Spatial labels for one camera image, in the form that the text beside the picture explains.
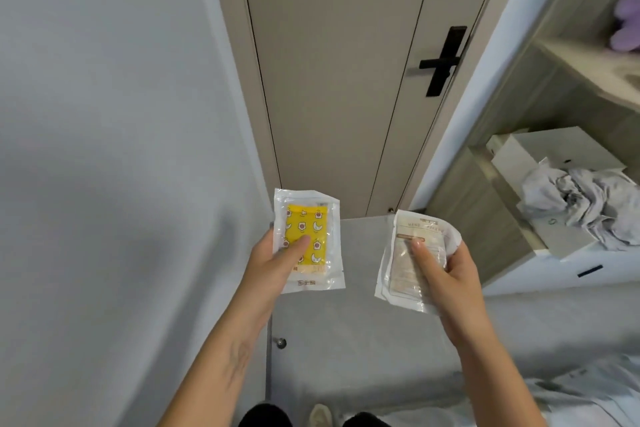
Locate person's left hand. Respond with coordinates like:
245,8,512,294
242,229,311,320

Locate person's right hand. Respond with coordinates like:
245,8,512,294
410,239,493,347

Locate beige packet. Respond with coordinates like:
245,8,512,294
374,210,461,315

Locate yellow patterned packet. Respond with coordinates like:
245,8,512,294
273,187,347,295

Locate person's left forearm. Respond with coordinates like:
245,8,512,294
156,287,273,427

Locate person's right forearm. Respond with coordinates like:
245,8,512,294
452,327,548,427

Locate white cardboard box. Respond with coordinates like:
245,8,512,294
486,126,626,261

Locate person's shoe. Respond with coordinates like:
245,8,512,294
307,404,333,427

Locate person's black trousers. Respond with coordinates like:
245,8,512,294
237,402,396,427

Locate crumpled grey cloth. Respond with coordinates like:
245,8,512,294
520,157,640,251

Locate beige door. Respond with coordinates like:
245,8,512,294
237,0,511,217

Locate light printed bedsheet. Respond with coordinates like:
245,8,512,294
380,353,640,427

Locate wooden shelf unit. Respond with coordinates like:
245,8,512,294
425,0,640,287

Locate purple plush toy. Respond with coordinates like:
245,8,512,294
609,0,640,53

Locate black door handle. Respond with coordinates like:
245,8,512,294
419,26,468,97

